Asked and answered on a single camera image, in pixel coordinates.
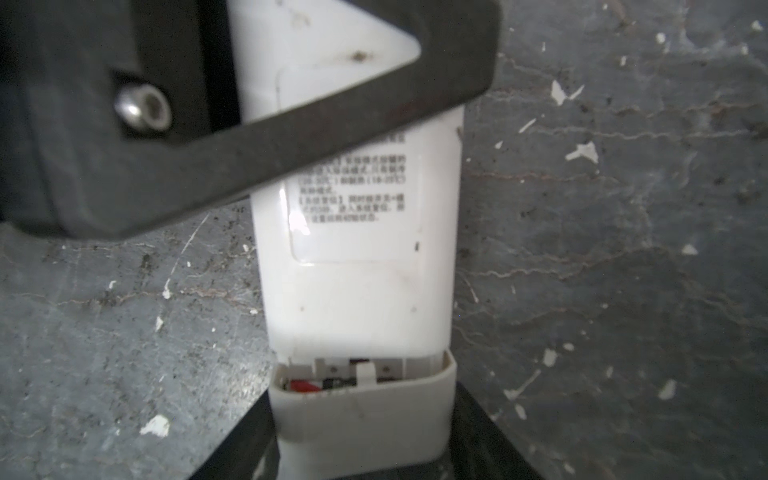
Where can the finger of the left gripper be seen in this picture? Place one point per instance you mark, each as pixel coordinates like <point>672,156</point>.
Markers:
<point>120,117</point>

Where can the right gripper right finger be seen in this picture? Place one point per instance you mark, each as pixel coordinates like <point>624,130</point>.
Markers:
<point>479,449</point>

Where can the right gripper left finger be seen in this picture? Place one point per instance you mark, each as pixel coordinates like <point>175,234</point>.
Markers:
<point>249,451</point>

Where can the white battery cover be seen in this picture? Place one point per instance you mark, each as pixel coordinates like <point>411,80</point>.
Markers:
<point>399,414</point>

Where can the white remote control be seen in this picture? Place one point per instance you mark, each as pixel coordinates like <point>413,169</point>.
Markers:
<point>356,254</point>

